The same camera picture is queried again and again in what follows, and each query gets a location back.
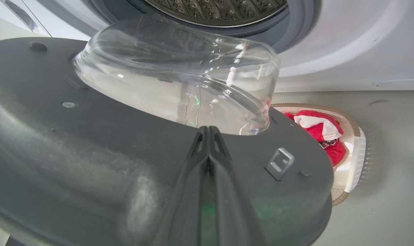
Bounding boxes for grey washing machine door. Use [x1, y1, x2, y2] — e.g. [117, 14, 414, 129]
[0, 13, 334, 246]

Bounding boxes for white washing machine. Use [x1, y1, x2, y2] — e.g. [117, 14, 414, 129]
[0, 0, 414, 93]

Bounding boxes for white laundry basket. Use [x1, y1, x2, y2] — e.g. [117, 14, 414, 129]
[271, 102, 366, 206]

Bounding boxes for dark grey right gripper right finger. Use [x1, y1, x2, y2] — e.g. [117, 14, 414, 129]
[209, 126, 267, 246]

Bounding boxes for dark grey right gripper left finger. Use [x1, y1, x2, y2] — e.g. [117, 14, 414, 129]
[151, 126, 210, 246]

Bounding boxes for red and white garment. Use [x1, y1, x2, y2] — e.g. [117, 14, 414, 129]
[284, 110, 347, 167]

